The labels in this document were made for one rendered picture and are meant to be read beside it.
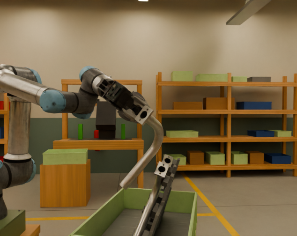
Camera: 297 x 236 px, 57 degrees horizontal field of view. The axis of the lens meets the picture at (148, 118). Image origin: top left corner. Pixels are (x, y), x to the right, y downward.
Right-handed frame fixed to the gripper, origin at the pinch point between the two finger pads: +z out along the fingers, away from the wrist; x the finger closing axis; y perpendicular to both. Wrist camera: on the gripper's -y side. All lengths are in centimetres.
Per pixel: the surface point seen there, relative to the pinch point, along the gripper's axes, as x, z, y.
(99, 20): 120, -502, -257
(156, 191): -19.7, 2.2, -28.8
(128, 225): -45, -11, -51
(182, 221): -29, 1, -68
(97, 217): -46, -14, -31
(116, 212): -47, -24, -56
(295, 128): 185, -115, -548
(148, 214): -27.5, 6.4, -26.6
